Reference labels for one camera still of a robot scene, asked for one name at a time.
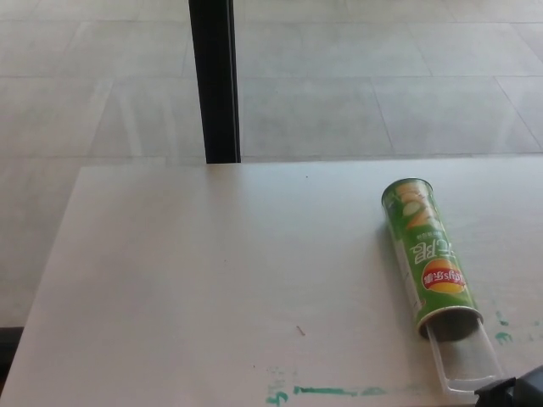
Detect green chips can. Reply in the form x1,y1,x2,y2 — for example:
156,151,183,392
379,176,484,340

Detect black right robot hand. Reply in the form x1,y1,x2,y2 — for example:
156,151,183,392
473,363,543,407

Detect black vertical pillar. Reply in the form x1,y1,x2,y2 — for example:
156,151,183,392
188,0,243,164

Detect clear plastic chips tray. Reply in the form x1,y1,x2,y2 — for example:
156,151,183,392
425,317,505,393

